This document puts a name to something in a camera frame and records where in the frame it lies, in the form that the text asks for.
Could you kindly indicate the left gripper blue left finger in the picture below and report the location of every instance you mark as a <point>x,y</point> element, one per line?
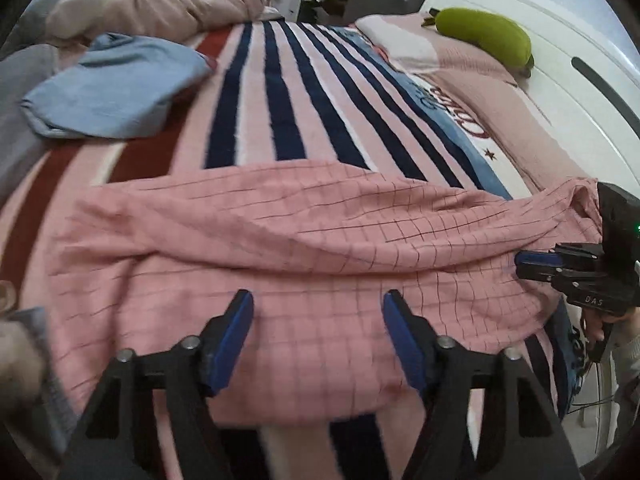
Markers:
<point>223,338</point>

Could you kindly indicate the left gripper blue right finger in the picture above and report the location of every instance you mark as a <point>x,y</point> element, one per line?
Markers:
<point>413,339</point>

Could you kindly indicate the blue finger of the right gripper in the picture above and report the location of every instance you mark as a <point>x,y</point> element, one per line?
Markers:
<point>526,258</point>

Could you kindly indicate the pink checked pants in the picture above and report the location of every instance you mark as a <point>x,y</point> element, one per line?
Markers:
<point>141,264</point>

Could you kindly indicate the right hand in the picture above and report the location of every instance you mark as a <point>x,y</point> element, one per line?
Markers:
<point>597,324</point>

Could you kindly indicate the pink knitted pillow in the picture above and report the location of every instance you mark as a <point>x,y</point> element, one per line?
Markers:
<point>502,123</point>

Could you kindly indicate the white bed headboard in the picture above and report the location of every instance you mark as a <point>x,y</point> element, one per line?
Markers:
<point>584,85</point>

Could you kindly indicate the green plush pillow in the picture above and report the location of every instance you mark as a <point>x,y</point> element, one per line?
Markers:
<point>495,34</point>

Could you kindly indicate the striped plush bed blanket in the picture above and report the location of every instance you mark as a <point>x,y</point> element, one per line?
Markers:
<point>282,91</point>

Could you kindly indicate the folded light blue garment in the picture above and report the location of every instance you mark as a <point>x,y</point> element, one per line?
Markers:
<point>121,88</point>

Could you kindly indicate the beige and grey quilt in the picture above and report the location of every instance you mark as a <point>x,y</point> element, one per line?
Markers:
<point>63,22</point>

